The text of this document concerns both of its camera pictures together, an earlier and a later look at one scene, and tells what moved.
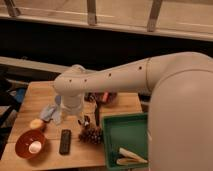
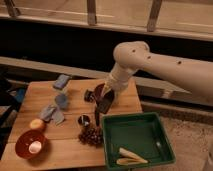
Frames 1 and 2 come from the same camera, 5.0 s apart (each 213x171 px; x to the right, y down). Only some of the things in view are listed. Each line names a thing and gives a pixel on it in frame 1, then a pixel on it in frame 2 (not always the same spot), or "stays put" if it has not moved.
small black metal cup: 85,121 stays put
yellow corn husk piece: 127,161 stays put
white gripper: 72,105 to 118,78
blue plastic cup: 58,100 stays put
